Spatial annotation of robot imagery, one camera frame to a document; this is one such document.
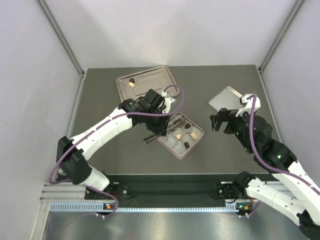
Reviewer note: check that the silver tin lid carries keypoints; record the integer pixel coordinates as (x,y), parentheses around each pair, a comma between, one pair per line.
(228,98)

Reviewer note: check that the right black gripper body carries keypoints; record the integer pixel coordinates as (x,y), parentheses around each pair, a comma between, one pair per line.
(233,122)

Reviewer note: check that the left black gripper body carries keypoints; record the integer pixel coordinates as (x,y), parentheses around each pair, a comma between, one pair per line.
(156,123)

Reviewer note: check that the metal tongs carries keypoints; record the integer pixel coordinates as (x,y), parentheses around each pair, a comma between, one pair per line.
(154,136)

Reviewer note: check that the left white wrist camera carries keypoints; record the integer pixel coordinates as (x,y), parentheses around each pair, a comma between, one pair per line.
(168,101)

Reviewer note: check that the dark chocolate cube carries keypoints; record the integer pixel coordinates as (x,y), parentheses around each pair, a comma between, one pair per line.
(186,144)

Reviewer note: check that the white cable duct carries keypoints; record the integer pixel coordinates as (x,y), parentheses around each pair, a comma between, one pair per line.
(103,207)

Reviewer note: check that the white paper cup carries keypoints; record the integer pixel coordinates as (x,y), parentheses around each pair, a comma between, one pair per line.
(195,133)
(171,140)
(189,130)
(187,138)
(179,148)
(178,131)
(181,123)

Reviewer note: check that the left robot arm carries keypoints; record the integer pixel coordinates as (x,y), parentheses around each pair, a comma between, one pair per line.
(73,154)

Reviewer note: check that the pink square tin box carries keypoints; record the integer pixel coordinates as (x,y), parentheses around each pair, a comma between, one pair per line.
(162,140)

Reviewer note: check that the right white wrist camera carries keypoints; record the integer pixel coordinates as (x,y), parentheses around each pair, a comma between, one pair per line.
(250,104)

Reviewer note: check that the silver metal tray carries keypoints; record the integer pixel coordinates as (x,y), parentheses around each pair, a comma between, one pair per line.
(157,78)

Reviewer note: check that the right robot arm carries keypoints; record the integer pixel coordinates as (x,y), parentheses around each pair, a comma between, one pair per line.
(255,135)

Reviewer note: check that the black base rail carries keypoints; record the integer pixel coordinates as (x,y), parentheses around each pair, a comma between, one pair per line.
(173,194)

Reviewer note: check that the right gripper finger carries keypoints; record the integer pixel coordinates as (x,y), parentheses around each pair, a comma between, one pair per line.
(215,125)
(215,118)

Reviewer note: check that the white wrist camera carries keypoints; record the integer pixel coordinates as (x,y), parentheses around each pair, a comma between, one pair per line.
(168,101)
(250,104)

